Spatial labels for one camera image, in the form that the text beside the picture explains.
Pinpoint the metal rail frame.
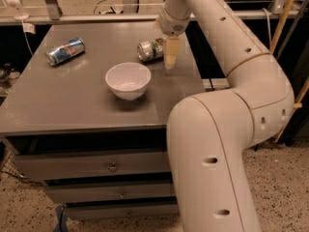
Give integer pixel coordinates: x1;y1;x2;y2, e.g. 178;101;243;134
0;0;309;26

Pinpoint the blue silver soda can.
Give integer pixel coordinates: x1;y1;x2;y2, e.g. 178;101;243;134
44;38;85;67

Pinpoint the green silver 7up can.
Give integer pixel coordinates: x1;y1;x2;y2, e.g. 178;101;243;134
137;38;164;62

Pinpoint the bottom grey drawer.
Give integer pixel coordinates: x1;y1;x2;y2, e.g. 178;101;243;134
65;203;179;220

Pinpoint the white desk lamp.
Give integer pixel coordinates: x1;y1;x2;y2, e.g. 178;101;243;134
6;0;29;21

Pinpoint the wooden yellow frame stand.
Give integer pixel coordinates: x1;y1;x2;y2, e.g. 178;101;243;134
269;0;309;143

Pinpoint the white bowl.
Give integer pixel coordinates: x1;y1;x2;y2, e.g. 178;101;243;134
105;62;152;101

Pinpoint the grey drawer cabinet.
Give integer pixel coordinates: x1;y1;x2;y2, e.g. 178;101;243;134
0;22;204;210

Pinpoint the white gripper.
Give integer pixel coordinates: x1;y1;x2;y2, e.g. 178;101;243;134
158;4;191;70

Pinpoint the grey drawer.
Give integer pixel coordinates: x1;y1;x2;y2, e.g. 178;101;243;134
65;203;179;220
14;149;170;180
44;183;175;204

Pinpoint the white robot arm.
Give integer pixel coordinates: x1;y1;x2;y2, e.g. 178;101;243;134
159;0;295;232

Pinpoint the middle grey drawer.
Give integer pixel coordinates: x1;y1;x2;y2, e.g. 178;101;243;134
44;183;175;204

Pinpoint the top grey drawer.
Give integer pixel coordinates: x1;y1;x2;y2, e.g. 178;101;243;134
14;149;170;180

